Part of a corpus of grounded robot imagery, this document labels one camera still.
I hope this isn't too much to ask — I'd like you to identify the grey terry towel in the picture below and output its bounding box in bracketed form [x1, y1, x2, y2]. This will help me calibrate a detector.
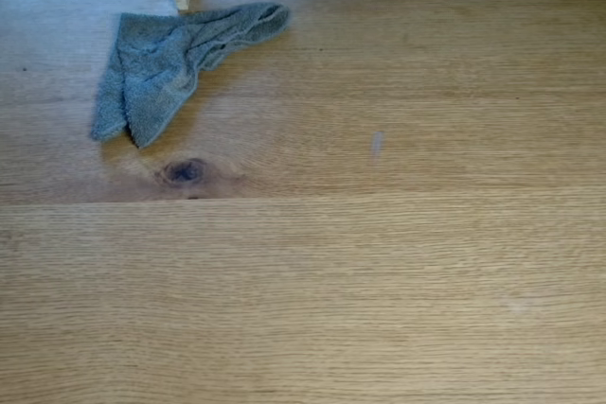
[89, 1, 292, 149]

